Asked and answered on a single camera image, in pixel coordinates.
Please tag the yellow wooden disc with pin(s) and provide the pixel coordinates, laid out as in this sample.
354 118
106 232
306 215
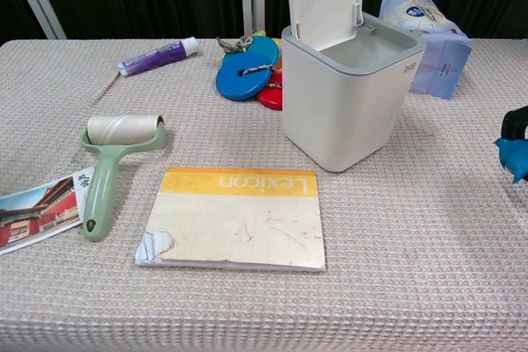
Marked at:
260 33

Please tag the red wooden disc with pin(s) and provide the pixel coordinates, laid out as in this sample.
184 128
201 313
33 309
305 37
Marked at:
277 79
270 98

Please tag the yellow Lexicon notepad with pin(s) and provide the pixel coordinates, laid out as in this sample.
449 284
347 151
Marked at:
239 220

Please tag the beige waffle tablecloth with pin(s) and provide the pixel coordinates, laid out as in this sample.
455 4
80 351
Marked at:
247 306

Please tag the purple toothpaste tube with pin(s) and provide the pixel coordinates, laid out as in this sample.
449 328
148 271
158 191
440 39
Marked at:
156 55

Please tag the white desktop trash bin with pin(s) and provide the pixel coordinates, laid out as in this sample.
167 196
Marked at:
334 113

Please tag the blue wooden disc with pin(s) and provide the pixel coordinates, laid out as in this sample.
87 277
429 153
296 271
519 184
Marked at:
231 84

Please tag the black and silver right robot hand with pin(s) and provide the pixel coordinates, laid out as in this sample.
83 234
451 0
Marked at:
517 123

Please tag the red palace postcard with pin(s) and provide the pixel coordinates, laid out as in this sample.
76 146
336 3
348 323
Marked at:
37 212

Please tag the teal wooden disc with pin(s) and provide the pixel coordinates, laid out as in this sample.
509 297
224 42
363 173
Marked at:
266 49

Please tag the pale blue tissue pack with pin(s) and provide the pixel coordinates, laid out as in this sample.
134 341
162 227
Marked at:
437 51

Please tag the blue wrapper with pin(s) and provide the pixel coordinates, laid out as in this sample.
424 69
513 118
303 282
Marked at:
515 160

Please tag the green lint roller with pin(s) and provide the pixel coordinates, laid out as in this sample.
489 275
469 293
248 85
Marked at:
101 179

